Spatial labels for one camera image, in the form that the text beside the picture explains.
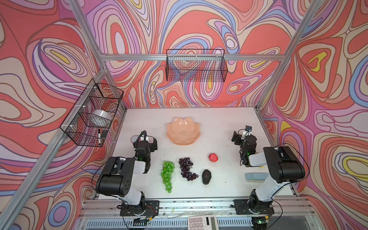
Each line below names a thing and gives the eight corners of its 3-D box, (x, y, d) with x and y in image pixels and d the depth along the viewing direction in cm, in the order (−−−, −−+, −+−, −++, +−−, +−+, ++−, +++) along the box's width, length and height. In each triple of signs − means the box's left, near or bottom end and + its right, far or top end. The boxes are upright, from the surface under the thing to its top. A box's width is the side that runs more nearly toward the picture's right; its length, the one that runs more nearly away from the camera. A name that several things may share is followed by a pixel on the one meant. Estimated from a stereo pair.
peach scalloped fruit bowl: (165, 147, 98) (165, 144, 95) (168, 120, 113) (167, 117, 110) (200, 147, 98) (201, 144, 95) (198, 120, 113) (199, 117, 110)
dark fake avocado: (202, 184, 83) (203, 182, 79) (201, 172, 87) (202, 169, 84) (210, 184, 83) (212, 182, 79) (209, 172, 87) (210, 169, 84)
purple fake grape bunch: (184, 183, 83) (184, 180, 79) (177, 163, 91) (176, 159, 87) (197, 178, 85) (198, 175, 81) (189, 158, 93) (189, 155, 89)
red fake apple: (211, 163, 91) (212, 161, 88) (207, 157, 93) (208, 155, 90) (217, 161, 92) (218, 158, 89) (214, 155, 94) (215, 152, 92)
